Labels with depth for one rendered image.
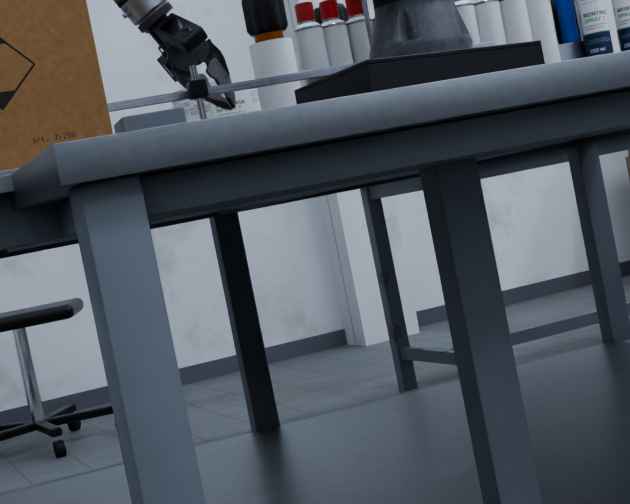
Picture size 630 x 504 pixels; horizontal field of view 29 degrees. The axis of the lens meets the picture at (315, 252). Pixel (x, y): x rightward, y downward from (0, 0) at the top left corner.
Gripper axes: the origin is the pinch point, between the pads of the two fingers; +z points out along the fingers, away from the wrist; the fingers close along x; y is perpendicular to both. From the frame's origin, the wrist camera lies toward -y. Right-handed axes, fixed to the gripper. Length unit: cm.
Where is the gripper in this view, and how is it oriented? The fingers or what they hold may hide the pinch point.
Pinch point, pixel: (229, 102)
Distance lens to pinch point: 213.6
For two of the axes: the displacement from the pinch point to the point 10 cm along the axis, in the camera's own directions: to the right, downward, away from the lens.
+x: -7.2, 6.6, -2.3
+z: 6.3, 7.5, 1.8
